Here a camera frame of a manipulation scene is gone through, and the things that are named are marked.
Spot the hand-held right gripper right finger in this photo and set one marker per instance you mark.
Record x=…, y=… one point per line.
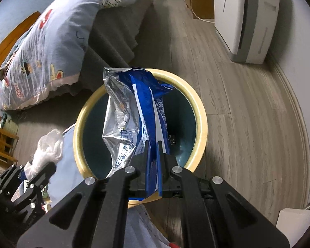
x=168, y=168

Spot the wooden bed with cartoon duvet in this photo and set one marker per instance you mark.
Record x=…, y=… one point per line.
x=54, y=44

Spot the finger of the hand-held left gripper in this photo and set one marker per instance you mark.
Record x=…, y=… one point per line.
x=7, y=179
x=41, y=174

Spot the wooden headboard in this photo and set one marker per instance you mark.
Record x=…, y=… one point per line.
x=5, y=51

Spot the white box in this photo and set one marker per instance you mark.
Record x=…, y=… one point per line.
x=292, y=217

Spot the brown plush item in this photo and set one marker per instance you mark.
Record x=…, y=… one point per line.
x=1, y=72

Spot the blue silver wipes packet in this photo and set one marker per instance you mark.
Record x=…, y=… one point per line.
x=121, y=113

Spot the grey bed base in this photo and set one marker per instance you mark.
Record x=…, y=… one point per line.
x=113, y=38

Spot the wooden chair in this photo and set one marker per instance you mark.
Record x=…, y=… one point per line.
x=0, y=139

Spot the white tissue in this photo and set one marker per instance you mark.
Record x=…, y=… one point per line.
x=50, y=144

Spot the white grey air purifier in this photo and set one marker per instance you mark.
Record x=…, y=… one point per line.
x=230, y=10

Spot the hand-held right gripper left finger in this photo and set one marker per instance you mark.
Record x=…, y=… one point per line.
x=142, y=160

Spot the yellow rimmed teal trash bin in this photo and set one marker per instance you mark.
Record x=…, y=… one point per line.
x=186, y=124

